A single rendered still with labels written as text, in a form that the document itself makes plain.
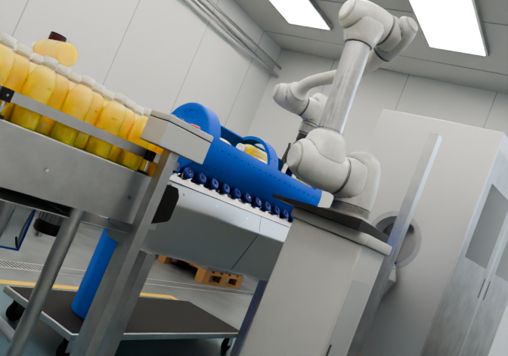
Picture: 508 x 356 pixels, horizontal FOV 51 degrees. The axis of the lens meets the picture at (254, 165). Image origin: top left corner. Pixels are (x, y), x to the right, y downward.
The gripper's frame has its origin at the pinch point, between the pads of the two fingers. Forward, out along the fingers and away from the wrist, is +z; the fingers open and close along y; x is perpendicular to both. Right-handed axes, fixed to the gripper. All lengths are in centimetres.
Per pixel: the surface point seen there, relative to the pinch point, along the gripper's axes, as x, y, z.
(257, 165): 33.8, -7.8, 4.8
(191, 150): 90, -26, 13
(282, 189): 10.9, -8.2, 8.9
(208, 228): 44, -7, 37
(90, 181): 111, -15, 34
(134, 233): 94, -23, 44
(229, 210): 37.0, -6.7, 26.9
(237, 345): -33, 8, 91
